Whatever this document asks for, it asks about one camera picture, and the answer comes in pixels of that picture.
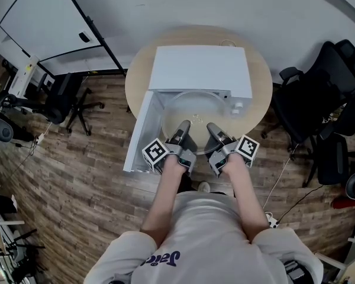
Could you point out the person's left forearm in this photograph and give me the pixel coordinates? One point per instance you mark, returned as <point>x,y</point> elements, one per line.
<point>165,197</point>

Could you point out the black swivel office chair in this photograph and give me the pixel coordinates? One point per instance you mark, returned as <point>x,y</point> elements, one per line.
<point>62,99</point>

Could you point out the white tower appliance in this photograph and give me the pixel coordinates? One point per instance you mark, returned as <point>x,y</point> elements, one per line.
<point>25,75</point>

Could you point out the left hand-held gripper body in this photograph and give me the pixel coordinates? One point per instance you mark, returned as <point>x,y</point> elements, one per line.
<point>177,155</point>

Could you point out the person's grey t-shirt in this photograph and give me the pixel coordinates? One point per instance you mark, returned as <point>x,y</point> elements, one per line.
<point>207,241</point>

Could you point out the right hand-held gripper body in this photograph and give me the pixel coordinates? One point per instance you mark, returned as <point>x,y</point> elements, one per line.
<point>227,155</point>

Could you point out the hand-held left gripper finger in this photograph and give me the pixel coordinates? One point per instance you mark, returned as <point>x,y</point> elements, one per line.
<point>174,135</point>
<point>185,129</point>

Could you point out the person's right forearm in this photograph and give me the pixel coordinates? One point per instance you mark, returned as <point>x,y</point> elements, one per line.
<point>244,197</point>

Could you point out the small white power strip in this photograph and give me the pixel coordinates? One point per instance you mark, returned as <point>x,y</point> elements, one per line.
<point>39,138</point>

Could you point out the white desk frame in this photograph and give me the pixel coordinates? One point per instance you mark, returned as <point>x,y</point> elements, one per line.
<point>349,262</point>

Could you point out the red bar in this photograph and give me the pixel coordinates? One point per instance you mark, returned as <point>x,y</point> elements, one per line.
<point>349,203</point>

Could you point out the white microwave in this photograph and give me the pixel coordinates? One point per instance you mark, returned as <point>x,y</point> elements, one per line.
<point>201,67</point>

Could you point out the black exercise machine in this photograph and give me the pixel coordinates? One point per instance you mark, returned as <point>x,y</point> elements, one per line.
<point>3,123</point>

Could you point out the glass turntable plate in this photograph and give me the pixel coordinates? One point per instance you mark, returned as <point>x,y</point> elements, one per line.
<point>195,111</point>

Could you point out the person's white shoe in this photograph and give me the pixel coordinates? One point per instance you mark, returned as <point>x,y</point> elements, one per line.
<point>204,186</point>

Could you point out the black-framed whiteboard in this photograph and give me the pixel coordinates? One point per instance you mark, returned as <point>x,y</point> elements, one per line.
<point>47,19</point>

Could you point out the black waist device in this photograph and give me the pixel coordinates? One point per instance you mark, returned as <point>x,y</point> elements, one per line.
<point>294,270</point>

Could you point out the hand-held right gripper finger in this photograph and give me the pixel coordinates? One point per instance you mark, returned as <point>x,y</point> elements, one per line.
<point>214,133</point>
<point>227,138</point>

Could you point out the black mesh office chair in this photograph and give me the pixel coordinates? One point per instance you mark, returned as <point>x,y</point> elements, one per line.
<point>319,90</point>

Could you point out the black whiteboard eraser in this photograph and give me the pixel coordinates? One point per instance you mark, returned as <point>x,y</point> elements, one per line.
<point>84,37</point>

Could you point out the black padded office chair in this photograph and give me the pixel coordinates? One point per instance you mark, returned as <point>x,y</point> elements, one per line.
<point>334,155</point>

